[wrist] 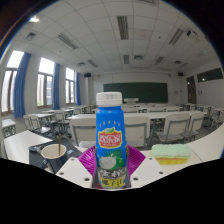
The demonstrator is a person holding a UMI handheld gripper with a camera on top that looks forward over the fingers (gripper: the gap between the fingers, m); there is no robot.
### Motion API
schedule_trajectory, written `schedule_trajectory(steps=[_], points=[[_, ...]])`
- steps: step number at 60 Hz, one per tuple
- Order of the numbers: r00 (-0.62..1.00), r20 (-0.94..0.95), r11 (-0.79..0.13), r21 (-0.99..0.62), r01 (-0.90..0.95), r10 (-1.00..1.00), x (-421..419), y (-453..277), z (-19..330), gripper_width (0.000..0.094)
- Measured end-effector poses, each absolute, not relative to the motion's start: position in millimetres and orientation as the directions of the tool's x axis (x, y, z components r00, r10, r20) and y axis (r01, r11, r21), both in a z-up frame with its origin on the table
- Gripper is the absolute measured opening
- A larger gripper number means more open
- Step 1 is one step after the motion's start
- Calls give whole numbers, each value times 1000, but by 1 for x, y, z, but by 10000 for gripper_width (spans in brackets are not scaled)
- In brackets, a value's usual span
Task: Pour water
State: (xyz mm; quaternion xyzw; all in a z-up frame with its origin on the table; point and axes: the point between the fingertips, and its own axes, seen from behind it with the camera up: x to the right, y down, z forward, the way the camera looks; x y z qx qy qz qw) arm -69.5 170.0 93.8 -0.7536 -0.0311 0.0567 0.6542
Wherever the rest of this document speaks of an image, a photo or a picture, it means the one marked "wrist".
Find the white classroom chairs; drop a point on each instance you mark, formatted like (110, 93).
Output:
(175, 126)

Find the green chalkboard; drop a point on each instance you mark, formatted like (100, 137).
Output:
(133, 92)

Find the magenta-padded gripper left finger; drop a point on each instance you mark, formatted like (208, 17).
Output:
(73, 169)

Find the blue drink bottle white cap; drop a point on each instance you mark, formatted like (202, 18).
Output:
(111, 126)

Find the white lecture desk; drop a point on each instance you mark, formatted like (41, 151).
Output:
(130, 100)

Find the white classroom desks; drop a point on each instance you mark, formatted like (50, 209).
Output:
(156, 115)

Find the blue curtain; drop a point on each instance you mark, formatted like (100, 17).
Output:
(21, 86)
(78, 88)
(56, 86)

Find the wooden stir stick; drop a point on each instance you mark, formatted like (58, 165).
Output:
(59, 143)

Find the dark navy mug cork base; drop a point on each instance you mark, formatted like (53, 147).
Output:
(53, 161)

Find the ceiling lights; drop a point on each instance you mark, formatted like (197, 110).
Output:
(122, 27)

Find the dark high wall window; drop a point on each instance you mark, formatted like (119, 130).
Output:
(210, 75)

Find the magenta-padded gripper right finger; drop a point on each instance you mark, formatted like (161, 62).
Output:
(150, 168)

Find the black wall speaker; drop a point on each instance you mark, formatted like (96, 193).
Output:
(180, 74)
(87, 75)

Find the large window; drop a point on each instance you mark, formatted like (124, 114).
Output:
(45, 83)
(11, 83)
(70, 85)

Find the dark flat notebook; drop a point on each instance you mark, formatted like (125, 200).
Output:
(35, 156)

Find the dark brown door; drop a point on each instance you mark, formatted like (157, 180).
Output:
(191, 90)

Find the yellow and green sponge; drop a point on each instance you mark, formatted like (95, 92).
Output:
(170, 151)

